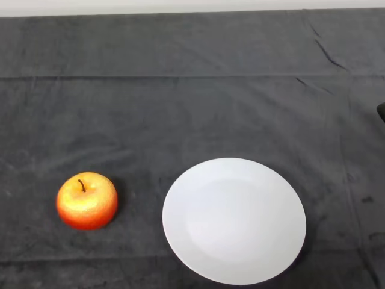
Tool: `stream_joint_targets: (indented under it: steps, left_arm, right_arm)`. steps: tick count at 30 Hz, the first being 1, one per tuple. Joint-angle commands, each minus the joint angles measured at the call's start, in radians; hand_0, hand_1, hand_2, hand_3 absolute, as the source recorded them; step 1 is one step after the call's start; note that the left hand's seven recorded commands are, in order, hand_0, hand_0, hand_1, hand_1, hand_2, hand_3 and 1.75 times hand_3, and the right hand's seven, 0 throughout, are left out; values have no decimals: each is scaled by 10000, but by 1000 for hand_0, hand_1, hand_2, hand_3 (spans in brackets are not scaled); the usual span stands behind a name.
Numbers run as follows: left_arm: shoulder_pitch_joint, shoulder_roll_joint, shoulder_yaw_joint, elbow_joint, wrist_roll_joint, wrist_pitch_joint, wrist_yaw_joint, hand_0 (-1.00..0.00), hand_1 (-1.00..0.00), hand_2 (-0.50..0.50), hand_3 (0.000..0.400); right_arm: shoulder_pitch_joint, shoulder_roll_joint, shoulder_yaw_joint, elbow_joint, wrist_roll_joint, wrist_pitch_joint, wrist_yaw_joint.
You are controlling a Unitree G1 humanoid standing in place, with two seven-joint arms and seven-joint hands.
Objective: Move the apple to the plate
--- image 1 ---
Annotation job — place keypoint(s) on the white round plate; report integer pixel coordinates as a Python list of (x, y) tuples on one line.
[(234, 222)]

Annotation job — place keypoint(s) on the red yellow apple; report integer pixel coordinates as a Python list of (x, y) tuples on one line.
[(87, 204)]

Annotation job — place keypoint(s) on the black rounded object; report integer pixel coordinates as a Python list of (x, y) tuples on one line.
[(381, 113)]

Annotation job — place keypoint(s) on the black table cloth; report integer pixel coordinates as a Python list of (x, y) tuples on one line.
[(180, 105)]

